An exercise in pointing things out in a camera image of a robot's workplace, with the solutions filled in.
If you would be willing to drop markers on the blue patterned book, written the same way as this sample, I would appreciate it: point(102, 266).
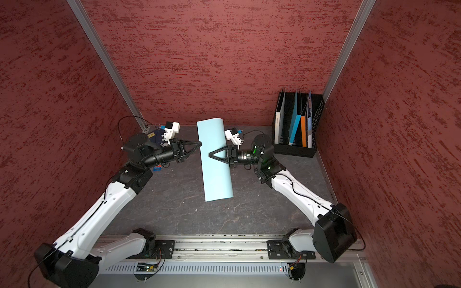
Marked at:
point(309, 120)

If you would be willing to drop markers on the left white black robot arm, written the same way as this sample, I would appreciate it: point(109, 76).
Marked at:
point(73, 261)

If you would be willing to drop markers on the right aluminium corner post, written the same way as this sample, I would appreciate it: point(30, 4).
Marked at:
point(357, 26)

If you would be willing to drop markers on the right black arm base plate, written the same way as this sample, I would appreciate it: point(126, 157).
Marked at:
point(283, 250)

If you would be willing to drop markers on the black mesh file organizer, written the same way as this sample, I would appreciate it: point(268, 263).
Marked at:
point(297, 149)

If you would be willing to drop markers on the aluminium front rail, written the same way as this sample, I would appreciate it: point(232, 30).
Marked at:
point(213, 255)

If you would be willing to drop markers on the light blue rectangular paper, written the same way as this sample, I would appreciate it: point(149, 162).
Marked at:
point(216, 175)

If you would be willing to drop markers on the aluminium corner post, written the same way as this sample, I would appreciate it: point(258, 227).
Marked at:
point(90, 31)
point(357, 26)

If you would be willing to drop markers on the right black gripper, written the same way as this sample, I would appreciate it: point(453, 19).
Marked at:
point(232, 152)

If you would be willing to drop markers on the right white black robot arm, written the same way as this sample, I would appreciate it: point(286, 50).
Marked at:
point(333, 232)

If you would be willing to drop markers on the left aluminium corner post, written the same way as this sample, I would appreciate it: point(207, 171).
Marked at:
point(90, 31)

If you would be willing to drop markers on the orange book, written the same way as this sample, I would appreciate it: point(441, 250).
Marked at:
point(303, 126)

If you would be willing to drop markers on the teal book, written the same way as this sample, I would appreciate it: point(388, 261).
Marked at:
point(295, 119)

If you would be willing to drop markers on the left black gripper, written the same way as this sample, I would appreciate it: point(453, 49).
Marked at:
point(174, 143)

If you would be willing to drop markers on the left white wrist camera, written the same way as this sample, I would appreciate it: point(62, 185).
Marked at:
point(170, 130)

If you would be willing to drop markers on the dark blue box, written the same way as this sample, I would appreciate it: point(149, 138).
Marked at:
point(155, 135)

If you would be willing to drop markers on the white spine book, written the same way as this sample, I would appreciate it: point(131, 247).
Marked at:
point(279, 117)

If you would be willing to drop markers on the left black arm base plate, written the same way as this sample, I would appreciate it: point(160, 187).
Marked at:
point(165, 249)

